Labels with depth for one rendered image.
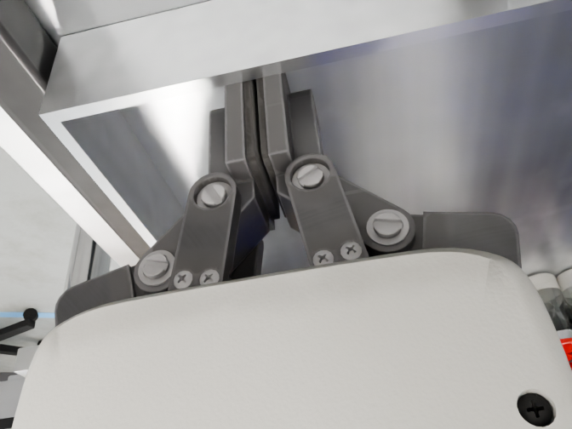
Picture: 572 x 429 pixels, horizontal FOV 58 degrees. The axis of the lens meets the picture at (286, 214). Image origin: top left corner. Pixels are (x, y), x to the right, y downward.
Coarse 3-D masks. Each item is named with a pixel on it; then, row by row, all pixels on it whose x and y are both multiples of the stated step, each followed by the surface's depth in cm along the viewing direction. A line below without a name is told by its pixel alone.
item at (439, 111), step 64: (256, 0) 15; (320, 0) 15; (384, 0) 14; (448, 0) 13; (512, 0) 13; (64, 64) 15; (128, 64) 15; (192, 64) 14; (256, 64) 14; (320, 64) 14; (384, 64) 18; (448, 64) 18; (512, 64) 18; (64, 128) 15; (128, 128) 19; (192, 128) 20; (320, 128) 20; (384, 128) 21; (448, 128) 21; (512, 128) 21; (128, 192) 18; (384, 192) 24; (448, 192) 24; (512, 192) 25
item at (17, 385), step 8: (0, 384) 52; (8, 384) 52; (16, 384) 52; (0, 392) 51; (8, 392) 51; (16, 392) 51; (0, 400) 51; (8, 400) 51; (16, 400) 51; (0, 408) 50; (8, 408) 50; (16, 408) 50; (0, 416) 50; (8, 416) 50; (0, 424) 49; (8, 424) 49
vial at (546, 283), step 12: (528, 276) 32; (540, 276) 32; (552, 276) 32; (540, 288) 31; (552, 288) 31; (552, 300) 31; (564, 300) 31; (552, 312) 30; (564, 312) 30; (564, 324) 30; (564, 336) 30; (564, 348) 30
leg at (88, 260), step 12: (84, 240) 65; (72, 252) 65; (84, 252) 64; (96, 252) 65; (72, 264) 64; (84, 264) 63; (96, 264) 64; (108, 264) 66; (72, 276) 62; (84, 276) 62; (96, 276) 63
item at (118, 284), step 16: (112, 272) 13; (128, 272) 12; (80, 288) 12; (96, 288) 12; (112, 288) 12; (128, 288) 12; (64, 304) 12; (80, 304) 12; (96, 304) 12; (64, 320) 12
